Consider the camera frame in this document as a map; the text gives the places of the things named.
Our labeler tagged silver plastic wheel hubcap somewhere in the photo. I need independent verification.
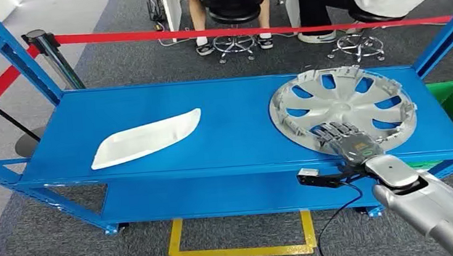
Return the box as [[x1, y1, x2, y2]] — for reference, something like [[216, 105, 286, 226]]
[[266, 60, 421, 163]]

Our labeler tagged blue metal shelf rack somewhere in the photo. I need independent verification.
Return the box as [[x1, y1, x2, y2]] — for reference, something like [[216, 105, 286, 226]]
[[0, 0, 453, 251]]

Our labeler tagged white curved plastic car part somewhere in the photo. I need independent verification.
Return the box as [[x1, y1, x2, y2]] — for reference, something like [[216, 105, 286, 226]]
[[86, 107, 206, 171]]

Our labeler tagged black stool with chrome base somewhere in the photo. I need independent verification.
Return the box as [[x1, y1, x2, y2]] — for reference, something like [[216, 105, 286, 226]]
[[323, 7, 410, 67], [207, 2, 266, 65]]

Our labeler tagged black power strip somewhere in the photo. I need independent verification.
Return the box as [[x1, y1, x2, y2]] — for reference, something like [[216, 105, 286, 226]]
[[147, 0, 166, 24]]

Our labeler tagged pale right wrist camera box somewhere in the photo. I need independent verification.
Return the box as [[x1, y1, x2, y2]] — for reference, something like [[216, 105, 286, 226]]
[[295, 163, 354, 192]]

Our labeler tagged white floor cable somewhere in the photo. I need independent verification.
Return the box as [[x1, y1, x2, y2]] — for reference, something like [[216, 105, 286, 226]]
[[157, 34, 199, 49]]

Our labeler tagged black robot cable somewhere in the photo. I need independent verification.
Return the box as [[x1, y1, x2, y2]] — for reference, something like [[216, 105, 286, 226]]
[[311, 177, 370, 256]]

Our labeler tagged chrome stanchion post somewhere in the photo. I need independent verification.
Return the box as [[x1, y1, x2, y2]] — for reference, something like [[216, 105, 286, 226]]
[[21, 26, 86, 95]]

